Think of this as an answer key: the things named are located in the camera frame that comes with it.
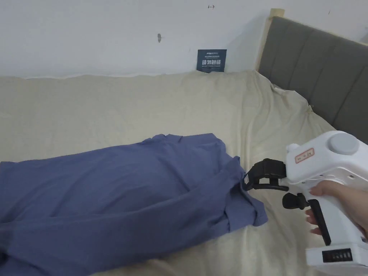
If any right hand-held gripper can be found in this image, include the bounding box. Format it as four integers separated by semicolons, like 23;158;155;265
242;130;368;272

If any dark blue shirt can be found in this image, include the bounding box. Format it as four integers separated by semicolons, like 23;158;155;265
0;133;268;276

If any person's right hand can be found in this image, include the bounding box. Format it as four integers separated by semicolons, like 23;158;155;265
304;180;368;236

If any grey padded headboard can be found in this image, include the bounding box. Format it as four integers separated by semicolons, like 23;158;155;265
258;16;368;144

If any dark blue sign card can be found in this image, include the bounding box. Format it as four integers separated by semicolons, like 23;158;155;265
197;49;227;72

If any bed with beige sheet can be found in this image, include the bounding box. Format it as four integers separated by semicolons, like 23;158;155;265
0;70;368;276

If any pale wooden bed post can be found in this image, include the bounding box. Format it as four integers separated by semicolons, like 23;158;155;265
255;8;285;71

